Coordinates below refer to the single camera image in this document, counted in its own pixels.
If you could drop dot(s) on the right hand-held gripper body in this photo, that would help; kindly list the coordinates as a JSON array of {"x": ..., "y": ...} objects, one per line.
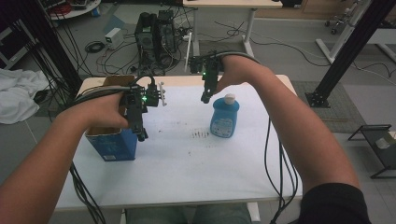
[{"x": 211, "y": 74}]

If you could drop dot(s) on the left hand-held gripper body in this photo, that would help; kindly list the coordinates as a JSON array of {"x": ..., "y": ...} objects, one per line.
[{"x": 135, "y": 102}]

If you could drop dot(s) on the blue cardboard box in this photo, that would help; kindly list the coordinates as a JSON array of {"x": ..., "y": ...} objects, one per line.
[{"x": 115, "y": 144}]

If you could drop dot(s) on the blue detergent bottle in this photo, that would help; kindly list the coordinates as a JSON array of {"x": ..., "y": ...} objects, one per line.
[{"x": 224, "y": 121}]

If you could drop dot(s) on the person's right hand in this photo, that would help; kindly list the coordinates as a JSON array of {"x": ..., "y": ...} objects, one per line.
[{"x": 243, "y": 73}]

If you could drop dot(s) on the person's left hand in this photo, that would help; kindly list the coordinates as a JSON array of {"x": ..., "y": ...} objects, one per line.
[{"x": 99, "y": 112}]

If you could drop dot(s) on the white table mat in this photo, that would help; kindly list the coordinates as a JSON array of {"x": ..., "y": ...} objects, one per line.
[{"x": 186, "y": 174}]

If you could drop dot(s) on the black computer tower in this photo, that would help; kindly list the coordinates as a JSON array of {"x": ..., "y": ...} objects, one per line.
[
  {"x": 145, "y": 40},
  {"x": 166, "y": 34}
]

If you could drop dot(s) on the small white device box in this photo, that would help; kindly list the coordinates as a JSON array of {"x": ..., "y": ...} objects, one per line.
[{"x": 113, "y": 38}]

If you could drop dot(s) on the white desk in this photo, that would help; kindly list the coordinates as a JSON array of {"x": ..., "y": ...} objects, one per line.
[{"x": 230, "y": 3}]

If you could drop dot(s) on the person's legs in jeans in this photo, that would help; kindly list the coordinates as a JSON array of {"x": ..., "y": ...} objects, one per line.
[{"x": 162, "y": 216}]

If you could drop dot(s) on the round white table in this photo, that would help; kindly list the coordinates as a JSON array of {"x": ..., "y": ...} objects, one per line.
[{"x": 77, "y": 11}]

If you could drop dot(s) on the white cloth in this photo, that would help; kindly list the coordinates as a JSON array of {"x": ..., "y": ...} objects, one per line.
[{"x": 18, "y": 93}]

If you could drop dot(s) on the office chair wheels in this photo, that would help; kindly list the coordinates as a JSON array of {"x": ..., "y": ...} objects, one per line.
[{"x": 334, "y": 26}]

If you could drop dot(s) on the grey floor mat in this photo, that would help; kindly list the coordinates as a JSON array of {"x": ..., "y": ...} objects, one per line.
[{"x": 339, "y": 112}]

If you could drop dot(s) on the white metal stand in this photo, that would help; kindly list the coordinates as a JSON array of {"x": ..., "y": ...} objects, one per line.
[{"x": 342, "y": 34}]

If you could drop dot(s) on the person's black sleeve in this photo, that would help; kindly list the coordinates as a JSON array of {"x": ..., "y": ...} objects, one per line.
[{"x": 334, "y": 205}]

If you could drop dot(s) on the black metal post with base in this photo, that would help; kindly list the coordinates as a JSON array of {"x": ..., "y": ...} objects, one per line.
[{"x": 348, "y": 56}]

